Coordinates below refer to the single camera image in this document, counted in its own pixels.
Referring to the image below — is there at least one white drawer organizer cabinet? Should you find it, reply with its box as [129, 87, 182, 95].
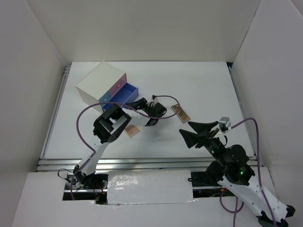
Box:
[76, 61, 126, 105]

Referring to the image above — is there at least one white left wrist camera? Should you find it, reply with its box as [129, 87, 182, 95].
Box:
[147, 95, 159, 107]

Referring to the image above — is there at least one light blue small drawer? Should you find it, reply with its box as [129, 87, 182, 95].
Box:
[98, 91, 111, 103]

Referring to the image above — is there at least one small beige eyeshadow quad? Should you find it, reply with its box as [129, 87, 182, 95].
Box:
[124, 125, 140, 138]

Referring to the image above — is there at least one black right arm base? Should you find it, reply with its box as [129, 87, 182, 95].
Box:
[188, 161, 234, 198]

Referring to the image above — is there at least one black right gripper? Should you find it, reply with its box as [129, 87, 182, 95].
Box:
[178, 120, 227, 166]

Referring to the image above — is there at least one long brown eyeshadow palette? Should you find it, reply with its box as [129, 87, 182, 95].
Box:
[171, 104, 190, 123]

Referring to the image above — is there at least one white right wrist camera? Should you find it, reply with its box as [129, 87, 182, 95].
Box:
[219, 117, 231, 135]

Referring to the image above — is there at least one pink drawer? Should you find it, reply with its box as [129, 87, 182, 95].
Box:
[109, 74, 127, 98]

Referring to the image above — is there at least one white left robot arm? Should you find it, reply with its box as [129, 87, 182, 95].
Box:
[70, 96, 167, 189]

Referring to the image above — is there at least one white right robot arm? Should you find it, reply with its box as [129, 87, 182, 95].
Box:
[179, 117, 295, 227]

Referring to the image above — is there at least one white foil cover sheet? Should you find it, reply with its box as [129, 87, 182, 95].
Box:
[107, 170, 194, 205]

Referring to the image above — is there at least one dark blue drawer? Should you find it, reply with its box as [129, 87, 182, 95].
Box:
[108, 83, 138, 104]

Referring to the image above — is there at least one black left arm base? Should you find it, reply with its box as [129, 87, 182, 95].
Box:
[57, 168, 108, 205]

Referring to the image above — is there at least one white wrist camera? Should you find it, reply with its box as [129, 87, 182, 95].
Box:
[219, 117, 231, 135]
[147, 95, 159, 107]

